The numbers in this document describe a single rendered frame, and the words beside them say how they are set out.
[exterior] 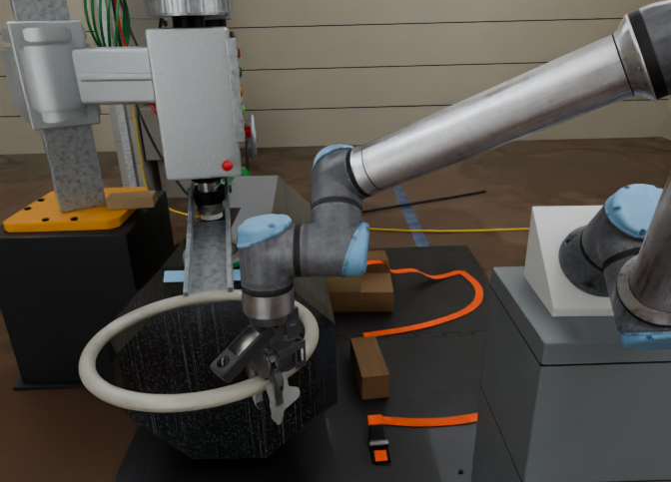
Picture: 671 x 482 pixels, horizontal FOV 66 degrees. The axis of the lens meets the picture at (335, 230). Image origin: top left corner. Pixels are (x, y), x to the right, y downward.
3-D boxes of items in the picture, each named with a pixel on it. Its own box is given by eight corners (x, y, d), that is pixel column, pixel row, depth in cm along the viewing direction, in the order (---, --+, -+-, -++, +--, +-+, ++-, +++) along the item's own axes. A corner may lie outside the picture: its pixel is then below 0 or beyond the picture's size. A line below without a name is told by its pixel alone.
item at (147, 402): (111, 310, 131) (109, 299, 130) (304, 288, 139) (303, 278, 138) (43, 435, 85) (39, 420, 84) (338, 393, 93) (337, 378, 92)
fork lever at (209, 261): (183, 170, 186) (181, 158, 183) (238, 167, 189) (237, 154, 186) (171, 308, 132) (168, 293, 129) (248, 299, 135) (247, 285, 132)
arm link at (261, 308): (260, 302, 84) (230, 285, 91) (262, 329, 86) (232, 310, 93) (304, 287, 90) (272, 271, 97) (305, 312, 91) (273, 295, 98)
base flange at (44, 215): (-1, 233, 218) (-4, 222, 216) (55, 197, 264) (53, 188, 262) (117, 230, 219) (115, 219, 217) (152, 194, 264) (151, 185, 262)
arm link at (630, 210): (639, 216, 126) (679, 175, 111) (658, 281, 118) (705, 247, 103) (575, 216, 127) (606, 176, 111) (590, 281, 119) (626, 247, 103)
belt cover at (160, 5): (173, 30, 222) (167, -14, 216) (233, 28, 226) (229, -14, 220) (136, 33, 134) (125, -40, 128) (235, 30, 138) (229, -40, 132)
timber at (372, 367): (388, 397, 225) (389, 374, 221) (361, 400, 224) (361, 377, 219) (374, 356, 253) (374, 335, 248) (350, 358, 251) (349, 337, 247)
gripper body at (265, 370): (307, 368, 96) (305, 309, 92) (269, 387, 90) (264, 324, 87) (283, 352, 101) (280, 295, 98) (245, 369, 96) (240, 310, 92)
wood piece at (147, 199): (107, 211, 229) (105, 200, 228) (112, 204, 238) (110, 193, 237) (154, 207, 232) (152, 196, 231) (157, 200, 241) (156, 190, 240)
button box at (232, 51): (235, 137, 158) (226, 38, 148) (244, 137, 159) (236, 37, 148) (236, 143, 151) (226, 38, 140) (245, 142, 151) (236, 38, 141)
